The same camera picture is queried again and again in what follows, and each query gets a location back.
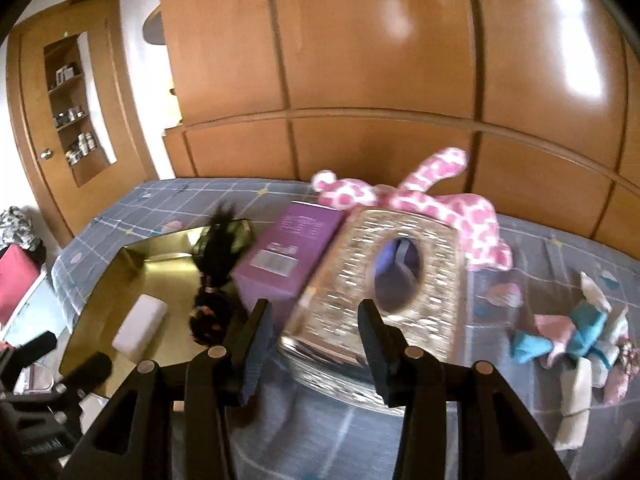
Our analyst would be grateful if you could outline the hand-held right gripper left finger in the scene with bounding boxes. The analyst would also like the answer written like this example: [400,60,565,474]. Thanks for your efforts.
[60,299,275,480]

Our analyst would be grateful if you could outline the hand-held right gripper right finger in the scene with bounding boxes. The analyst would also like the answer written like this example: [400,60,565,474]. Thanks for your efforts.
[358,299,571,480]

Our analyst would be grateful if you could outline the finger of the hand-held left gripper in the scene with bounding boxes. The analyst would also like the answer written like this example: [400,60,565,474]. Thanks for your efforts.
[59,352,114,397]
[10,331,58,367]

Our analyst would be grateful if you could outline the white soft block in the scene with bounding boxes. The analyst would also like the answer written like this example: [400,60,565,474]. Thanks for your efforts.
[112,294,168,363]

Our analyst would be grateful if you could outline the black floral scrunchie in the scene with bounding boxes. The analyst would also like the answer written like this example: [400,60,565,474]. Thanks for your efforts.
[187,280,242,347]

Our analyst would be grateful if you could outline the red cloth panel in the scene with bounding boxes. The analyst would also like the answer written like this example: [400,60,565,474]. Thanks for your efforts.
[0,245,43,326]

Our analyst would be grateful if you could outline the glittery silver tissue box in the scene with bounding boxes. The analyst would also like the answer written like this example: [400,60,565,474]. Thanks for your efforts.
[277,207,468,416]

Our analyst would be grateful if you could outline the purple cardboard box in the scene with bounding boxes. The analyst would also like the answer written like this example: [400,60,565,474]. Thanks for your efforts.
[235,200,348,313]

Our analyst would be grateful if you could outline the gold octagonal tray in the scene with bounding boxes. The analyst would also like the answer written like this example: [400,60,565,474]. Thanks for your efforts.
[59,219,256,401]

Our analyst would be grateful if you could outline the black and white cloth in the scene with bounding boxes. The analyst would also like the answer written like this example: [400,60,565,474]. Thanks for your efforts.
[0,207,43,256]

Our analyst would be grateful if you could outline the black feathery hair accessory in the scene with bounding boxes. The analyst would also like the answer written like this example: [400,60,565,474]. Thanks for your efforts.
[192,200,253,281]

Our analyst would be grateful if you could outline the pink spotted plush toy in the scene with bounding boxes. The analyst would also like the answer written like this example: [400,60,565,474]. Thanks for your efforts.
[311,147,513,273]

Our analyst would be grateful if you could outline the grey checked bed sheet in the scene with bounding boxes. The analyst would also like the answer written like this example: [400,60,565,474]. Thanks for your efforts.
[52,177,640,480]

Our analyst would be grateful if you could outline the teal sock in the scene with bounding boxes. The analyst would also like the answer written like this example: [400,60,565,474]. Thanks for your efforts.
[567,300,609,361]

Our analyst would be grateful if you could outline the row of small bottles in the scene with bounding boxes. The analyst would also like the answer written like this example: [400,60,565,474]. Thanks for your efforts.
[50,62,98,166]

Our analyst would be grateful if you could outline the wooden cabinet with shelf niche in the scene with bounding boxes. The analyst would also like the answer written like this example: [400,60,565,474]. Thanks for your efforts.
[7,0,161,251]

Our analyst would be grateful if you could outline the pink floral sock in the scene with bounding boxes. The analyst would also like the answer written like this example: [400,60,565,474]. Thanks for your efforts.
[602,335,637,406]

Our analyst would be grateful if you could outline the large wooden wardrobe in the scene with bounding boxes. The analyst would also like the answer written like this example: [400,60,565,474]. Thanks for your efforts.
[157,0,640,261]

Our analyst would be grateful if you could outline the brown wall ornament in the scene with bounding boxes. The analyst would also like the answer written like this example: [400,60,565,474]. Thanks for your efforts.
[141,2,168,46]

